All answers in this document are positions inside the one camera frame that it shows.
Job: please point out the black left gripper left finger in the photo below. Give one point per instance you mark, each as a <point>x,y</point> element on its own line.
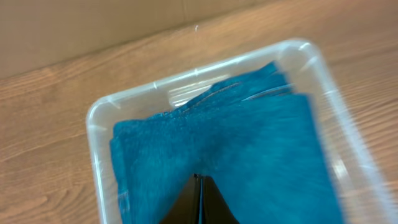
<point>186,210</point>

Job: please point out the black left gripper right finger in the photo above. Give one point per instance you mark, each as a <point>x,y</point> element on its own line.
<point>214,209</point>

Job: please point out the blue denim jeans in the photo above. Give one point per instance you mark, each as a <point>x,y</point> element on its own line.
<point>252,134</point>

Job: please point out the clear plastic storage bin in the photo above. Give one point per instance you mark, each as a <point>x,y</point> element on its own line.
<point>361,185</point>

